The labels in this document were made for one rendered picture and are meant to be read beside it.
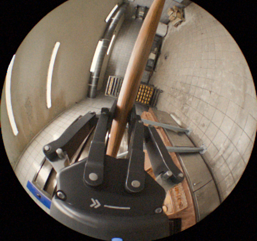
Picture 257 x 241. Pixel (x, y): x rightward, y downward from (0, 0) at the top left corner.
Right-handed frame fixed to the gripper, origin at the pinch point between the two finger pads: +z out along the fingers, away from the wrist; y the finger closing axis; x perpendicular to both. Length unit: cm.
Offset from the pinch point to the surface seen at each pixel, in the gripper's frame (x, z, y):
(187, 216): -51, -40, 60
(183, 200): -49, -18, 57
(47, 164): -101, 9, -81
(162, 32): 306, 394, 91
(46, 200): -96, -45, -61
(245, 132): 16, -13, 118
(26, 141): -92, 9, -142
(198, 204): -45, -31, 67
